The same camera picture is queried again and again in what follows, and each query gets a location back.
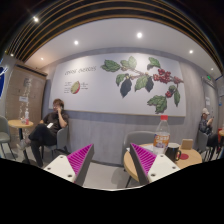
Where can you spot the coffee cherries wall poster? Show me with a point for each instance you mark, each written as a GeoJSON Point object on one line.
{"type": "Point", "coordinates": [121, 83]}

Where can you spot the red coaster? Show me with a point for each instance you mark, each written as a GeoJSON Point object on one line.
{"type": "Point", "coordinates": [184, 156]}

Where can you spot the grey-green chair at left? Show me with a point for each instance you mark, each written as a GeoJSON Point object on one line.
{"type": "Point", "coordinates": [4, 132]}

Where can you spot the seated person in black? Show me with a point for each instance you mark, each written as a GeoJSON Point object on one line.
{"type": "Point", "coordinates": [45, 133]}

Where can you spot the clear plastic bottle red cap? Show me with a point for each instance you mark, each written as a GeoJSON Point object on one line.
{"type": "Point", "coordinates": [162, 136]}

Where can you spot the wooden panel door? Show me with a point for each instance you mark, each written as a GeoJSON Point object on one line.
{"type": "Point", "coordinates": [25, 92]}

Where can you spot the grey chair under person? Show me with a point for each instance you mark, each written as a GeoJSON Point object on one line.
{"type": "Point", "coordinates": [61, 144]}

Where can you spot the small round wooden side table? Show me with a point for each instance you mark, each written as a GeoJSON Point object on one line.
{"type": "Point", "coordinates": [20, 126]}

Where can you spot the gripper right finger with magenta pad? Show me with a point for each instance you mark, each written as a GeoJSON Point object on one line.
{"type": "Point", "coordinates": [149, 166]}

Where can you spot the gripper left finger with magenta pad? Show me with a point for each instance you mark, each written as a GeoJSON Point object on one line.
{"type": "Point", "coordinates": [73, 167]}

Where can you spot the seated person with white cap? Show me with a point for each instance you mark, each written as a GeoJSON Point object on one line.
{"type": "Point", "coordinates": [205, 126]}

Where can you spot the grey chair behind table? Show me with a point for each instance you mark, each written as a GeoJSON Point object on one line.
{"type": "Point", "coordinates": [137, 137]}

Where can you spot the black mug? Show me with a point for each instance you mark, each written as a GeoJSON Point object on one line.
{"type": "Point", "coordinates": [173, 152]}

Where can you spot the grey chair at right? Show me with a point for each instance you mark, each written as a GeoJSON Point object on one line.
{"type": "Point", "coordinates": [202, 146]}

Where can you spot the small bottle on side table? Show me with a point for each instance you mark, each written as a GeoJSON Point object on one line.
{"type": "Point", "coordinates": [27, 117]}

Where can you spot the small wooden sign block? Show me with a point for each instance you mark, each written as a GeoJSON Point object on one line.
{"type": "Point", "coordinates": [187, 144]}

